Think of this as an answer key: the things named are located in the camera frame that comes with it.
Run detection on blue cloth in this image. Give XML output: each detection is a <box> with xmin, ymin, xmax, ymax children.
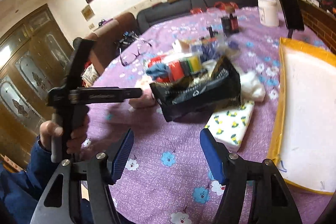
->
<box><xmin>146</xmin><ymin>63</ymin><xmax>169</xmax><ymax>80</ymax></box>

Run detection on black plastic pouch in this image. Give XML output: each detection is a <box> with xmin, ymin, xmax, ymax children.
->
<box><xmin>150</xmin><ymin>56</ymin><xmax>242</xmax><ymax>122</ymax></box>

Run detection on white towel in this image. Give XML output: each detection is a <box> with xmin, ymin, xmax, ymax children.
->
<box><xmin>217</xmin><ymin>64</ymin><xmax>266</xmax><ymax>105</ymax></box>

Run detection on pink tissue pack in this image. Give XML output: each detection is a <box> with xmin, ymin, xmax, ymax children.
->
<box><xmin>129</xmin><ymin>76</ymin><xmax>156</xmax><ymax>109</ymax></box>

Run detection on colourful foam sheets bag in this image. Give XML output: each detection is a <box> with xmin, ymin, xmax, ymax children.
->
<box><xmin>146</xmin><ymin>53</ymin><xmax>202</xmax><ymax>83</ymax></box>

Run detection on blue sleeved left forearm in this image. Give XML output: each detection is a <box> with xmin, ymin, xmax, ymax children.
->
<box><xmin>0</xmin><ymin>135</ymin><xmax>91</xmax><ymax>224</ymax></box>

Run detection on person's left hand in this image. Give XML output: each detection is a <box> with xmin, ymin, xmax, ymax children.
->
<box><xmin>39</xmin><ymin>115</ymin><xmax>90</xmax><ymax>154</ymax></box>

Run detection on lemon print tissue pack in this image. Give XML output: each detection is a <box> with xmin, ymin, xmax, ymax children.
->
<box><xmin>205</xmin><ymin>100</ymin><xmax>255</xmax><ymax>152</ymax></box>

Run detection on wooden glass door cabinet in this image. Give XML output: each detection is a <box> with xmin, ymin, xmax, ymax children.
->
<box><xmin>1</xmin><ymin>5</ymin><xmax>73</xmax><ymax>168</ymax></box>

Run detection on purple floral tablecloth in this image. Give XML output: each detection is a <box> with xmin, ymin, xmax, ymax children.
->
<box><xmin>79</xmin><ymin>6</ymin><xmax>332</xmax><ymax>224</ymax></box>

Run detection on brown armchair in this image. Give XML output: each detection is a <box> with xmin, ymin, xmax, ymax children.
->
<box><xmin>85</xmin><ymin>12</ymin><xmax>138</xmax><ymax>76</ymax></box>

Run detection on yellow rimmed white tray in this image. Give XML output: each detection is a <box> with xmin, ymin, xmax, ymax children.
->
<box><xmin>267</xmin><ymin>38</ymin><xmax>335</xmax><ymax>195</ymax></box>

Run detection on black red small device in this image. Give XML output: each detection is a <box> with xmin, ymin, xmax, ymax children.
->
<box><xmin>221</xmin><ymin>6</ymin><xmax>239</xmax><ymax>36</ymax></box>

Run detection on red bag on sofa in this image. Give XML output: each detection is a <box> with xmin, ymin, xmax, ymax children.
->
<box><xmin>214</xmin><ymin>2</ymin><xmax>239</xmax><ymax>11</ymax></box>

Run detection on black sofa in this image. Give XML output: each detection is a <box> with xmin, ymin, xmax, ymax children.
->
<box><xmin>137</xmin><ymin>0</ymin><xmax>257</xmax><ymax>34</ymax></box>

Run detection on white plastic jar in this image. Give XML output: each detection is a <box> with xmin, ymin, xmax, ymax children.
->
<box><xmin>257</xmin><ymin>0</ymin><xmax>279</xmax><ymax>27</ymax></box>

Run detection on black phone on stand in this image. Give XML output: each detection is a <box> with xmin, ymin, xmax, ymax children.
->
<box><xmin>279</xmin><ymin>0</ymin><xmax>305</xmax><ymax>39</ymax></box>

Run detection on wooden brick pattern sideboard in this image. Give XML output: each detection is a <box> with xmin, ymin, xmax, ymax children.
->
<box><xmin>297</xmin><ymin>0</ymin><xmax>335</xmax><ymax>53</ymax></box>

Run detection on purple frame eyeglasses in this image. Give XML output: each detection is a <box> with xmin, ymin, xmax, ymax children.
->
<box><xmin>119</xmin><ymin>39</ymin><xmax>152</xmax><ymax>67</ymax></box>

